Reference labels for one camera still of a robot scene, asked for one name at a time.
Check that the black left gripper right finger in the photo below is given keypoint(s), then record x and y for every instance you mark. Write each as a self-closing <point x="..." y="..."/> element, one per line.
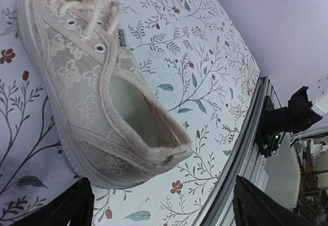
<point x="252" y="206"/>

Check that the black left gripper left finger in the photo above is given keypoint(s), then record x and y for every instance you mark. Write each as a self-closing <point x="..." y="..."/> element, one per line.
<point x="72" y="207"/>

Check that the white lace sneaker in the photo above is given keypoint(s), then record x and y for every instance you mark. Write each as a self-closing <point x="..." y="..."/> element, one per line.
<point x="112" y="128"/>

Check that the white shoelace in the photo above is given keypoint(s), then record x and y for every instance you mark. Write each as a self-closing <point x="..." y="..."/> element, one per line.
<point x="96" y="11"/>

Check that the floral patterned table mat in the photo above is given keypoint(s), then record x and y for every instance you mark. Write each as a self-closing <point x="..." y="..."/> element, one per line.
<point x="195" y="62"/>

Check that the aluminium front rail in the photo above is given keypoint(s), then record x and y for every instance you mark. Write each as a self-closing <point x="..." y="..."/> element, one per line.
<point x="218" y="208"/>

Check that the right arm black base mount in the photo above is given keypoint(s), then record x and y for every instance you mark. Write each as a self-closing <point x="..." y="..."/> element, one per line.
<point x="299" y="115"/>

